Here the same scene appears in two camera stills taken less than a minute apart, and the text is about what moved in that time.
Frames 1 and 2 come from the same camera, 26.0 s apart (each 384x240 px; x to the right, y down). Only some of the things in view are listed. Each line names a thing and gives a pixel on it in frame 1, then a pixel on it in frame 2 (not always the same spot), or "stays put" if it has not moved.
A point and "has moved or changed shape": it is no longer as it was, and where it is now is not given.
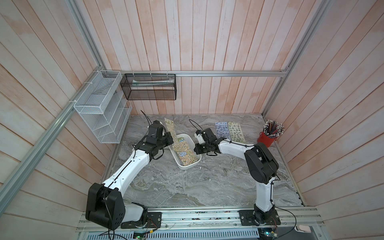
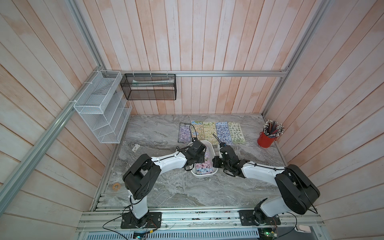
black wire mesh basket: x=149 y=86 stays put
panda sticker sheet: x=185 y=157 has moved or changed shape
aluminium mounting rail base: x=299 y=219 stays put
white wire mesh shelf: x=104 y=105 stays put
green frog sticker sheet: x=235 y=132 stays put
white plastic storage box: x=187 y=157 has moved or changed shape
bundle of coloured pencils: x=273 y=129 stays put
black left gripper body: x=165 y=140 to x=199 y=158
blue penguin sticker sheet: x=222 y=130 stays put
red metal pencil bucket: x=265 y=139 stays put
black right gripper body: x=202 y=148 to x=220 y=163
